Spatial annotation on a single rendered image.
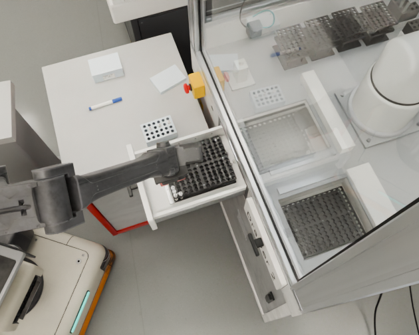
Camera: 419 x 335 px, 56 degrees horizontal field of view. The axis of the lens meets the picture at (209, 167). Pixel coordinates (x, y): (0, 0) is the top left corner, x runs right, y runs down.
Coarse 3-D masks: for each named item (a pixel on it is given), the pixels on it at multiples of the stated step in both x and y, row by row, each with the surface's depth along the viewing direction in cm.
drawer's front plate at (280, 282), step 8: (248, 200) 125; (248, 208) 128; (256, 208) 124; (256, 216) 123; (256, 224) 123; (256, 232) 127; (264, 232) 121; (264, 240) 120; (264, 248) 123; (272, 248) 119; (264, 256) 127; (272, 256) 118; (272, 264) 118; (280, 272) 116; (280, 280) 115
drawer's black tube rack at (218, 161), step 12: (204, 144) 137; (216, 144) 137; (204, 156) 135; (216, 156) 135; (192, 168) 133; (204, 168) 133; (216, 168) 133; (228, 168) 133; (192, 180) 131; (204, 180) 131; (216, 180) 131; (228, 180) 134; (192, 192) 130; (204, 192) 133
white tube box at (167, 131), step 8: (160, 120) 152; (144, 128) 151; (152, 128) 151; (160, 128) 151; (168, 128) 151; (144, 136) 150; (152, 136) 150; (160, 136) 150; (168, 136) 151; (176, 136) 153; (152, 144) 151
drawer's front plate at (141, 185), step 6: (132, 150) 133; (132, 156) 132; (138, 186) 127; (144, 186) 135; (144, 192) 127; (144, 198) 126; (144, 204) 125; (150, 210) 125; (150, 216) 123; (150, 222) 124; (156, 228) 131
